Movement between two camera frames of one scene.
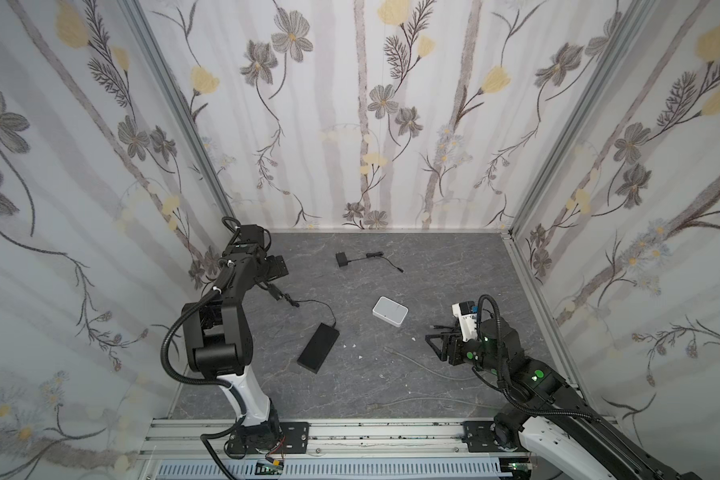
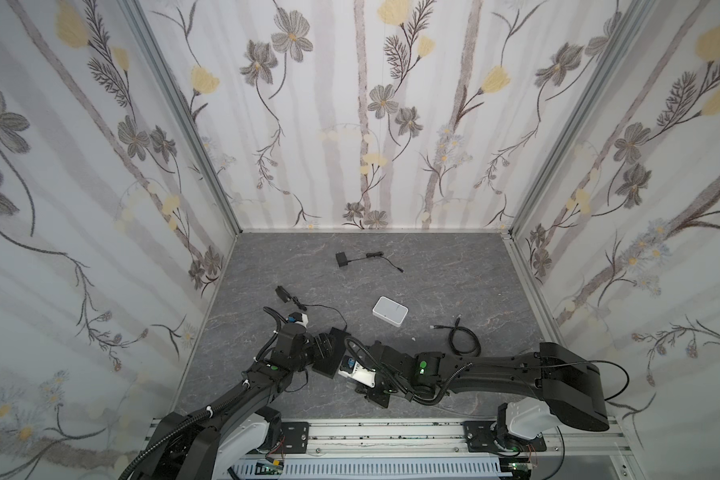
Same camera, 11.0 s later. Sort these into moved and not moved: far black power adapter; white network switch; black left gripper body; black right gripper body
Moved: black left gripper body; black right gripper body
Not moved: white network switch; far black power adapter
